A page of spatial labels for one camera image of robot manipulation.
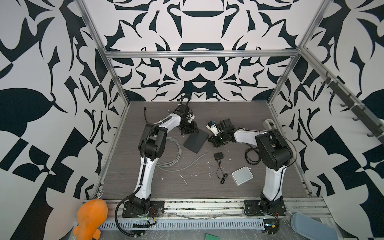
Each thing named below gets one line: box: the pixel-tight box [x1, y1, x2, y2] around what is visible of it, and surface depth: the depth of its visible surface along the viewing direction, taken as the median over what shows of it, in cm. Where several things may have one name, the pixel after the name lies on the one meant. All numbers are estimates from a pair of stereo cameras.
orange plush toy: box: [73, 199, 108, 240], surface depth 67 cm
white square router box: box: [231, 166, 254, 186], surface depth 85 cm
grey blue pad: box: [291, 213, 339, 240], surface depth 71 cm
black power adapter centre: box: [214, 152, 228, 185], surface depth 92 cm
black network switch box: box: [183, 128, 210, 154], surface depth 101 cm
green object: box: [205, 233, 221, 240], surface depth 68 cm
